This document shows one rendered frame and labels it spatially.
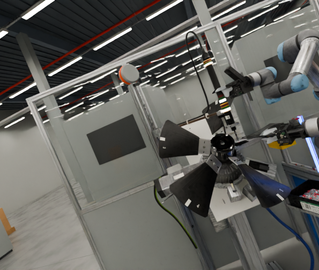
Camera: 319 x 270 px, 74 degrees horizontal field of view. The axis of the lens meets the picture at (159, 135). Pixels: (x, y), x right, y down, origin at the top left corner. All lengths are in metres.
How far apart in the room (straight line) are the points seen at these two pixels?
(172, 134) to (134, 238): 1.15
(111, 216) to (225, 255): 1.06
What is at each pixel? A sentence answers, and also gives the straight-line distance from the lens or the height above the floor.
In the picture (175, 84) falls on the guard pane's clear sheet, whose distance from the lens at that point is 1.86.
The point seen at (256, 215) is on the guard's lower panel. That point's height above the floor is 0.36.
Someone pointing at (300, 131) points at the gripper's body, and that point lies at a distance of 1.02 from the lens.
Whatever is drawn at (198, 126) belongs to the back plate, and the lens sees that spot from 1.53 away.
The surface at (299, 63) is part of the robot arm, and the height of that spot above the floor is 1.44.
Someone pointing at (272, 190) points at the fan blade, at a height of 0.97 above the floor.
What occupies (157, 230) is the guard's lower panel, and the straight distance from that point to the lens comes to 2.03.
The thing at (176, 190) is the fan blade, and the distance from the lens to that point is 1.03.
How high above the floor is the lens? 1.43
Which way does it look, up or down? 3 degrees down
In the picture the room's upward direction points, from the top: 22 degrees counter-clockwise
